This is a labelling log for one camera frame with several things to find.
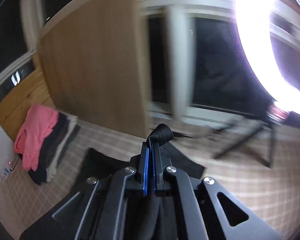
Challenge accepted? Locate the black yellow striped garment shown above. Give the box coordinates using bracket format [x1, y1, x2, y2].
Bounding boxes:
[20, 123, 207, 240]

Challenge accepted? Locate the dark folded clothes stack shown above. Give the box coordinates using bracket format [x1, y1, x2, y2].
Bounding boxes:
[28, 112, 80, 185]

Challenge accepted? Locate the beige plaid table cloth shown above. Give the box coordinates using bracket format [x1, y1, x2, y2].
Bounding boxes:
[3, 120, 300, 239]

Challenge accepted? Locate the white power strip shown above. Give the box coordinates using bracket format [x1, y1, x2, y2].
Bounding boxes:
[0, 155, 20, 184]

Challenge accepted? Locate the pink folded garment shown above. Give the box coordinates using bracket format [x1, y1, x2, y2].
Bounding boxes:
[14, 104, 59, 171]

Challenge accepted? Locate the light wooden board panel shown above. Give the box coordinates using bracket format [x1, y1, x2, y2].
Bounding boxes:
[37, 0, 151, 138]

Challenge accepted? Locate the white ring light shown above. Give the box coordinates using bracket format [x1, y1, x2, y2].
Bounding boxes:
[232, 0, 300, 117]

